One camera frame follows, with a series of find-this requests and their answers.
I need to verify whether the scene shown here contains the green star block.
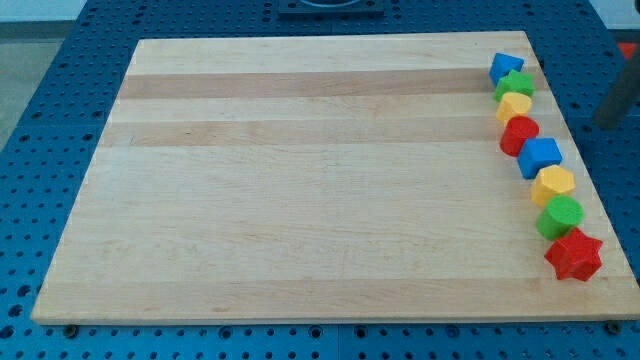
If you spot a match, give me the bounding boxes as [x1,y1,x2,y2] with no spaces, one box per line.
[493,70,536,102]

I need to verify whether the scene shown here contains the blue perforated table mat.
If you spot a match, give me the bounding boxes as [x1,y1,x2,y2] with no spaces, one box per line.
[1,1,639,359]

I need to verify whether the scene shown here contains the green cylinder block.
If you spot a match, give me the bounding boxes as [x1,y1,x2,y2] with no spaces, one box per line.
[535,195,584,241]

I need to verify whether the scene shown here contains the red star block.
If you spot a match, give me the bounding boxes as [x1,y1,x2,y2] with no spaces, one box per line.
[544,227,604,282]

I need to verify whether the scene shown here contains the yellow heart block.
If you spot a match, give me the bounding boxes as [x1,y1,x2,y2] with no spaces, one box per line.
[496,92,533,125]

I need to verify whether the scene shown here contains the blue cube block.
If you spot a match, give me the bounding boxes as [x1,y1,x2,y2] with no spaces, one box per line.
[517,138,563,179]

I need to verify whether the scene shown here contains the red cylinder block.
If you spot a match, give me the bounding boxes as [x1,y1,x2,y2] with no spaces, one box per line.
[499,116,540,157]

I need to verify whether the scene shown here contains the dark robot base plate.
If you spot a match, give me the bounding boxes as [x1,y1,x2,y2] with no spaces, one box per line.
[276,0,385,17]

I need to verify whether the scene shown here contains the yellow hexagon block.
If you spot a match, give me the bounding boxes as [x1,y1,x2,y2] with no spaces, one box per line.
[530,165,576,207]

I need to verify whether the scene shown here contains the light wooden board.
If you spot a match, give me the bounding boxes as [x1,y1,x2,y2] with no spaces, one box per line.
[31,31,639,325]

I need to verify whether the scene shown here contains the blue triangle block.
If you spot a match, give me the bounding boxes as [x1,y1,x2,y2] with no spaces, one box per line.
[489,53,524,86]

